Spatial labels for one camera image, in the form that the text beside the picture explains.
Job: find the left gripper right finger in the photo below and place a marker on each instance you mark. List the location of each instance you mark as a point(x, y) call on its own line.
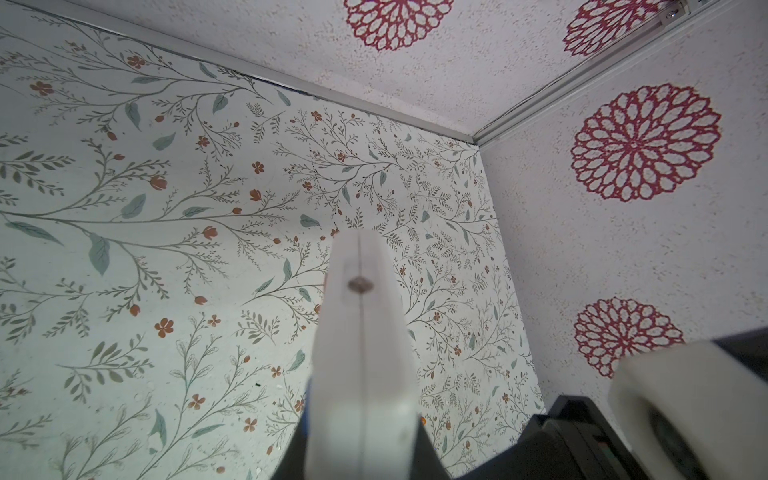
point(390, 384)

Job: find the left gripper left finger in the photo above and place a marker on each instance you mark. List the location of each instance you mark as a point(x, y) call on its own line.
point(335, 387)

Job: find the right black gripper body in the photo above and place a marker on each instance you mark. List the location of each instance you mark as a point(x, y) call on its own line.
point(574, 440)

